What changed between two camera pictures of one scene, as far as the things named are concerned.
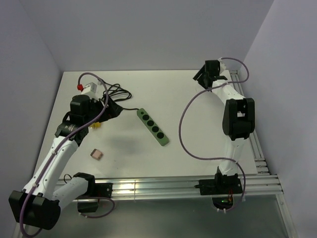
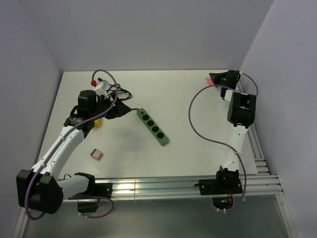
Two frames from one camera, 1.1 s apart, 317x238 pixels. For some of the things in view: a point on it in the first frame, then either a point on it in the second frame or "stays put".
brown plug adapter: x=97 y=154 stays put
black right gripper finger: x=202 y=70 to x=217 y=80
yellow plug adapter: x=96 y=124 stays put
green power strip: x=152 y=127 stays put
